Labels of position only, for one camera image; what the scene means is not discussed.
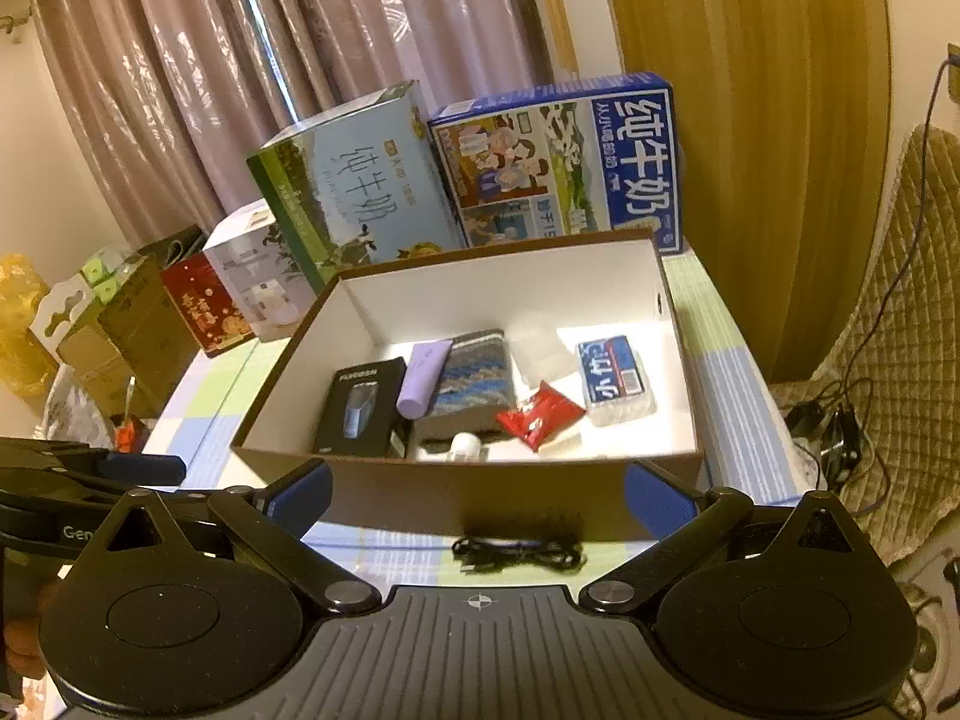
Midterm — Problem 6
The black usb cable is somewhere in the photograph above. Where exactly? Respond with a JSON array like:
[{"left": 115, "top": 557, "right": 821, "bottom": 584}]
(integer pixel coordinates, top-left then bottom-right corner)
[{"left": 451, "top": 535, "right": 587, "bottom": 577}]

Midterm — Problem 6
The clear plastic cup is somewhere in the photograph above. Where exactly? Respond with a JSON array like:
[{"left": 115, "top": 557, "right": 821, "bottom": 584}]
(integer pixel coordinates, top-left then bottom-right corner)
[{"left": 508, "top": 325, "right": 578, "bottom": 387}]

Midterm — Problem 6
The checkered tablecloth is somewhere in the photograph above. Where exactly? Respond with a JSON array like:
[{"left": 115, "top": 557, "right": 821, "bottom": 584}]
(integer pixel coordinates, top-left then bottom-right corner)
[{"left": 146, "top": 252, "right": 802, "bottom": 590}]

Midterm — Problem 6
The white pill bottle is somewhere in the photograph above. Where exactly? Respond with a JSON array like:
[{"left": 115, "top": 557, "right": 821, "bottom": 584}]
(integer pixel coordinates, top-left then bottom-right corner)
[{"left": 446, "top": 433, "right": 485, "bottom": 463}]

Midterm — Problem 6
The pink curtain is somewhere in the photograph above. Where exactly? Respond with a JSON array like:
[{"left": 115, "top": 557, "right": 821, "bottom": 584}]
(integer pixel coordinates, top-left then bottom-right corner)
[{"left": 31, "top": 0, "right": 551, "bottom": 245}]

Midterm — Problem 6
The black shaver box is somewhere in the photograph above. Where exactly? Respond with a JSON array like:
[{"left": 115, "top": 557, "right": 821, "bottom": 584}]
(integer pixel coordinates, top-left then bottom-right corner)
[{"left": 313, "top": 358, "right": 410, "bottom": 458}]

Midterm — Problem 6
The blue milk carton box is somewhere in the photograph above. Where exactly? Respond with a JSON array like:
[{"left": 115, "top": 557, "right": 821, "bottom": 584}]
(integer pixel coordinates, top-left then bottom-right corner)
[{"left": 430, "top": 71, "right": 683, "bottom": 254}]

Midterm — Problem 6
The black power cord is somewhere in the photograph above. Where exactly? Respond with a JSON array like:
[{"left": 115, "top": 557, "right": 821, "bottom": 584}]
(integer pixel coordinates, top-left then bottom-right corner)
[{"left": 782, "top": 44, "right": 960, "bottom": 519}]

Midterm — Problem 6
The white humidifier box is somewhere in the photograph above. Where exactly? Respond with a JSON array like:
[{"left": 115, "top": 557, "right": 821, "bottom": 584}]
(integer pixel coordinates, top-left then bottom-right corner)
[{"left": 203, "top": 199, "right": 316, "bottom": 341}]

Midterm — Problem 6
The purple cream tube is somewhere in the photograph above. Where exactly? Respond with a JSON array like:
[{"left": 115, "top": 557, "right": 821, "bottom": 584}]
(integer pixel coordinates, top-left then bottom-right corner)
[{"left": 395, "top": 340, "right": 452, "bottom": 421}]

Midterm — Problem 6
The blue dental floss box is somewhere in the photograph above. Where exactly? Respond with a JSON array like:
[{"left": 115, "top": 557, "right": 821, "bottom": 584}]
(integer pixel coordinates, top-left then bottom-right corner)
[{"left": 578, "top": 335, "right": 656, "bottom": 427}]

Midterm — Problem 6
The tissue box with foil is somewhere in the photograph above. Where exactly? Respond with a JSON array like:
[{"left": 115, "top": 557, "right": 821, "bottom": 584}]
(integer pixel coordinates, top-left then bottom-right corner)
[{"left": 34, "top": 364, "right": 149, "bottom": 454}]

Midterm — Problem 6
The striped knitted sock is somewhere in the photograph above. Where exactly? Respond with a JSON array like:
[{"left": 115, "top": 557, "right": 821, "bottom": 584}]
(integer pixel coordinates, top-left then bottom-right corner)
[{"left": 413, "top": 328, "right": 516, "bottom": 445}]

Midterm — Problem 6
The green milk carton box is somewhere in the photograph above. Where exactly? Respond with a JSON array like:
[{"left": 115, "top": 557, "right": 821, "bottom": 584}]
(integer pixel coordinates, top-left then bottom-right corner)
[{"left": 247, "top": 80, "right": 467, "bottom": 291}]

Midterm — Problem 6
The yellow plastic bag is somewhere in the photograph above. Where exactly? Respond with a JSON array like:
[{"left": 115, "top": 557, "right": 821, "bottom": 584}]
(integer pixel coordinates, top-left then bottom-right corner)
[{"left": 0, "top": 254, "right": 59, "bottom": 410}]

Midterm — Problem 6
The brown cardboard boxes pile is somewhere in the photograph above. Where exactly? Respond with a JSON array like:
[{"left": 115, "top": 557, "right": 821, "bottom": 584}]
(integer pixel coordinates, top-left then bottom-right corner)
[{"left": 31, "top": 226, "right": 205, "bottom": 418}]

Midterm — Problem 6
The quilted cushioned chair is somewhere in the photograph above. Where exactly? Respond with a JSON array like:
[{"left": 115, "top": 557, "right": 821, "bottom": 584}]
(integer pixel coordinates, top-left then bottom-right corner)
[{"left": 771, "top": 125, "right": 958, "bottom": 564}]

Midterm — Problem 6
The red snack packet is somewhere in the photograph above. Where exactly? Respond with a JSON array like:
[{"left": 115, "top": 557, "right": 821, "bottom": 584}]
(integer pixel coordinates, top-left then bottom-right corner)
[{"left": 494, "top": 382, "right": 586, "bottom": 452}]

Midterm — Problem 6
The red gift box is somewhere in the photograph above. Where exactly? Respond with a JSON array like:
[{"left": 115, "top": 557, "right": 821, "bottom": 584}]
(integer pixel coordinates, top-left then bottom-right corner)
[{"left": 161, "top": 250, "right": 254, "bottom": 358}]

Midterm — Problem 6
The brown cardboard storage box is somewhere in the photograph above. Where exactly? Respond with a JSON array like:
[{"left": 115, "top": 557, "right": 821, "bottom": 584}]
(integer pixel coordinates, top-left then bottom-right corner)
[{"left": 233, "top": 231, "right": 704, "bottom": 539}]

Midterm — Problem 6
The wooden wardrobe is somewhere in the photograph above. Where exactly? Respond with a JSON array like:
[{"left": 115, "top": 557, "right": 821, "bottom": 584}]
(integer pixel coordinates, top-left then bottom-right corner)
[{"left": 610, "top": 0, "right": 892, "bottom": 382}]

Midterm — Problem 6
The person's left hand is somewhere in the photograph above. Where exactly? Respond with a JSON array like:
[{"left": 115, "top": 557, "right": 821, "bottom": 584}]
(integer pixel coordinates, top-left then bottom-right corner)
[{"left": 2, "top": 561, "right": 62, "bottom": 679}]

